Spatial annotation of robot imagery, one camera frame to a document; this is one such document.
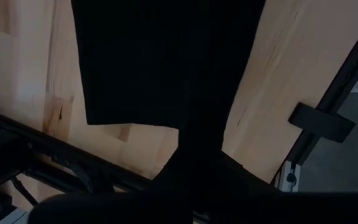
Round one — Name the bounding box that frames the black cloth garment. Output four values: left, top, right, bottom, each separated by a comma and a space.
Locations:
70, 0, 267, 162

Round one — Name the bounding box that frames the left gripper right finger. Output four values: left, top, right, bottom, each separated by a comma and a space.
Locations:
199, 149, 279, 194

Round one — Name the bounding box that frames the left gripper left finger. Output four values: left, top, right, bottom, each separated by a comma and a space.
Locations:
152, 146, 200, 194

